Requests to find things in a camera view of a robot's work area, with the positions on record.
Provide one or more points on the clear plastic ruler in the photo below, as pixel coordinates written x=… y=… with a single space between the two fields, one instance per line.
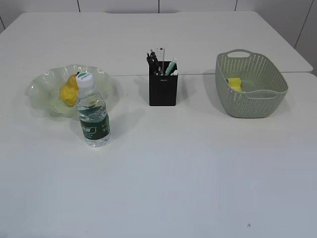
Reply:
x=160 y=53

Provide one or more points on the clear water bottle green label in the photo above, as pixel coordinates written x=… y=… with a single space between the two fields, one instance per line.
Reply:
x=93 y=115

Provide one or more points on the black square pen holder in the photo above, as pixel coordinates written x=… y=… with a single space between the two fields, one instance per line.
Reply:
x=162 y=89

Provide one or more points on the translucent green wavy plate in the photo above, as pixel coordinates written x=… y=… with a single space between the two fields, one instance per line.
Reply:
x=43 y=92

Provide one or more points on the teal utility knife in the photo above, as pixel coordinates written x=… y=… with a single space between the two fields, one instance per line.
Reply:
x=171 y=67

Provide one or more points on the yellow pear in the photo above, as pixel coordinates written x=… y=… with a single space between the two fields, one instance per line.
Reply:
x=69 y=90

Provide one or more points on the green woven plastic basket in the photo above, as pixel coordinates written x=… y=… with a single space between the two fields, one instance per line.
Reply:
x=264 y=85

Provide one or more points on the black pen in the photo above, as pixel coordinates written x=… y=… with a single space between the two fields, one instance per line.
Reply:
x=155 y=59
x=153 y=63

